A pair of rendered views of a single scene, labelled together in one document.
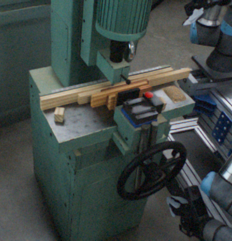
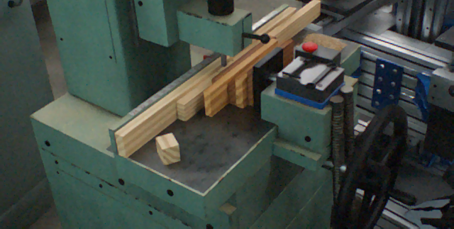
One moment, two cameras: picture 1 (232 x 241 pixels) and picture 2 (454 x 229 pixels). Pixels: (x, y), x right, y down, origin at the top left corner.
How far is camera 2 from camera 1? 0.37 m
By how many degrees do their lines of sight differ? 16
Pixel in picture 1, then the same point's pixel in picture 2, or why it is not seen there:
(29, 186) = not seen: outside the picture
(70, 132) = (207, 169)
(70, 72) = (128, 79)
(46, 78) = (74, 115)
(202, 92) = not seen: hidden behind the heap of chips
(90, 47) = (164, 7)
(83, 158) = (240, 214)
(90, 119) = (224, 136)
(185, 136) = not seen: hidden behind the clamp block
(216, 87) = (347, 27)
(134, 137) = (325, 127)
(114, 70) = (233, 28)
